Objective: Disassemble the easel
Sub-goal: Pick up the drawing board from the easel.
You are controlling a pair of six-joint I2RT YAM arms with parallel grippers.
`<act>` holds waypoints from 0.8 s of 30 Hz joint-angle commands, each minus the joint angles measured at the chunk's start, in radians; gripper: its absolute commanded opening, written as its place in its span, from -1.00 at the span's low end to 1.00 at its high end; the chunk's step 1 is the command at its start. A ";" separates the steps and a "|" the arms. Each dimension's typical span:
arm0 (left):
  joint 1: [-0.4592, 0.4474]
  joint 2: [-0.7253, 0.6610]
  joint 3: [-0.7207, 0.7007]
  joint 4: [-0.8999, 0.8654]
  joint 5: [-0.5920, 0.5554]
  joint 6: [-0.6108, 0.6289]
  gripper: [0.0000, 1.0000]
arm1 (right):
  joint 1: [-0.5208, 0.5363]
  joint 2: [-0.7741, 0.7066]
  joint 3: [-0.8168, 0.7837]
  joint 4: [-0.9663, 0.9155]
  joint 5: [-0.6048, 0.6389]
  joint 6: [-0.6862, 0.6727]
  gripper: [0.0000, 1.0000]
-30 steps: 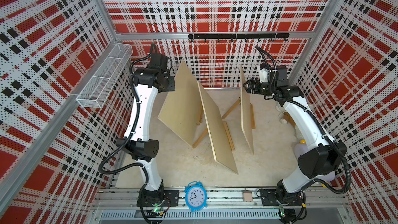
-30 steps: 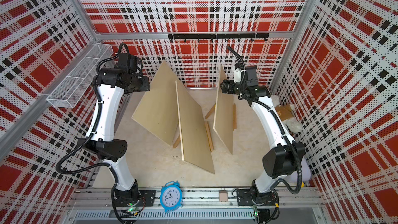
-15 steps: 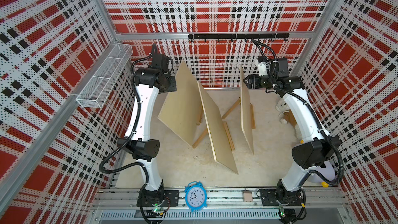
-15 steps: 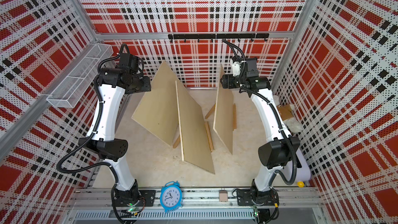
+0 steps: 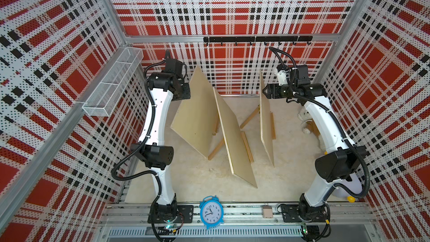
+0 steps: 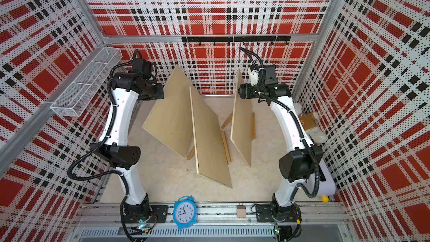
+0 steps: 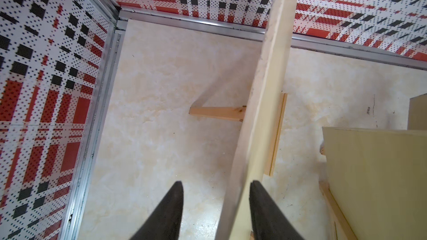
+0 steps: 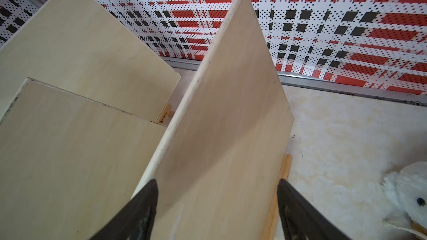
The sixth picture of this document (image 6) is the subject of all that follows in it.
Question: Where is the plywood board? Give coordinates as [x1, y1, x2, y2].
[189, 88, 232, 188]
[230, 71, 253, 167]
[142, 67, 197, 158]

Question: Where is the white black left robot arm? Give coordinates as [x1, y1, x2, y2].
[67, 49, 164, 223]

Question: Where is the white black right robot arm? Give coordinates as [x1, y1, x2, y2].
[238, 63, 336, 223]

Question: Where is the right wooden easel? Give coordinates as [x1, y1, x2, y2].
[221, 112, 256, 140]

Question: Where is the wooden easel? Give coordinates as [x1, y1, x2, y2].
[187, 131, 231, 164]
[221, 112, 256, 140]

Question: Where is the middle wooden easel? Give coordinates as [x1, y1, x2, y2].
[187, 131, 231, 164]

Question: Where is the white teddy bear brown hoodie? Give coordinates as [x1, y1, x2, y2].
[293, 103, 328, 145]

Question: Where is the yellow small ball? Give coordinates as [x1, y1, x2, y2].
[321, 196, 329, 203]

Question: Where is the blue alarm clock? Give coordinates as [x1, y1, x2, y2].
[172, 196, 197, 230]

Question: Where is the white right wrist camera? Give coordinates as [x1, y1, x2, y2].
[248, 68, 259, 86]

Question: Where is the black hook rail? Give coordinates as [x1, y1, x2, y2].
[181, 35, 291, 44]

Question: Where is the white wire mesh basket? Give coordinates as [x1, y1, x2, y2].
[50, 47, 122, 117]

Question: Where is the small beige box on rail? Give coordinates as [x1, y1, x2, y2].
[236, 205, 246, 218]

